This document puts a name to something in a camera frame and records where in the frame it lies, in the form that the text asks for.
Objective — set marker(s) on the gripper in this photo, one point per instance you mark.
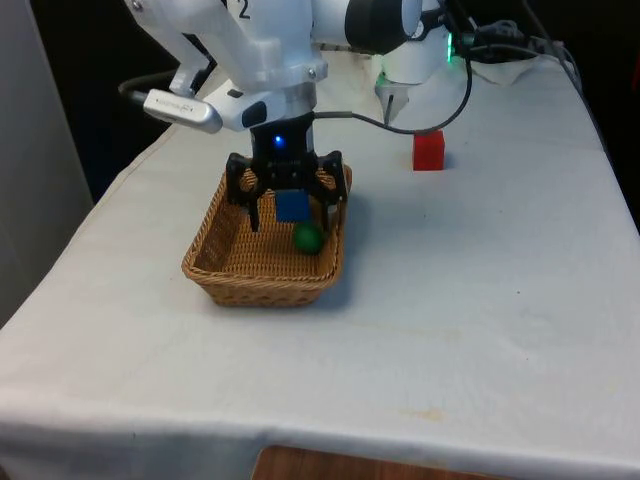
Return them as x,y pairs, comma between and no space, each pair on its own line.
285,157

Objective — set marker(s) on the blue cube block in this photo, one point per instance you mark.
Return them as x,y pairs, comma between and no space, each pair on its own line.
292,206

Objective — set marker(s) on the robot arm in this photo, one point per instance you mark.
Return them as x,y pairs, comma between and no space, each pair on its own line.
270,40

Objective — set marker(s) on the wicker basket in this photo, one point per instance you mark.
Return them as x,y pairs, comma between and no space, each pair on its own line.
250,260

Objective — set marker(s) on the green ball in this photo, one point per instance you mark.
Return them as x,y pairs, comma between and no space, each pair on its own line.
307,238

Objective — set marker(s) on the red cube block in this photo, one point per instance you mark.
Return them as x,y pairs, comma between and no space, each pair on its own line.
429,152

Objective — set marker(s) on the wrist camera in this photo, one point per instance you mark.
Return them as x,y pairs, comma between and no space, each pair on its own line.
185,111

